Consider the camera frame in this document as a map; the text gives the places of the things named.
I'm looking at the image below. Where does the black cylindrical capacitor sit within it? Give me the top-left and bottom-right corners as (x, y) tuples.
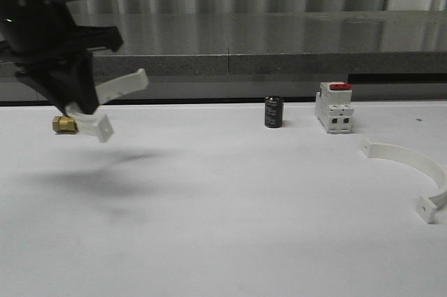
(264, 96), (284, 129)

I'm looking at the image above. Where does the white circuit breaker red switch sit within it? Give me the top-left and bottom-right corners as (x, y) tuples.
(315, 82), (354, 134)

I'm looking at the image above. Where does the white half pipe clamp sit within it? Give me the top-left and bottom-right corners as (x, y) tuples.
(62, 68), (149, 143)
(362, 139), (446, 224)

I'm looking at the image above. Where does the brass valve with red handwheel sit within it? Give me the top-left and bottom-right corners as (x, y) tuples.
(52, 116), (79, 134)

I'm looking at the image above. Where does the grey stone counter ledge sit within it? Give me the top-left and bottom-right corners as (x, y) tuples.
(75, 11), (446, 83)

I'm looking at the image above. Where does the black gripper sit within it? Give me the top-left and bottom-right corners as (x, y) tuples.
(1, 0), (123, 115)

